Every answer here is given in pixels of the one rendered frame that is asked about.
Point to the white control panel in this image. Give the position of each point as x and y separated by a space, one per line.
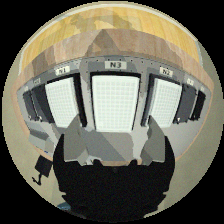
40 141

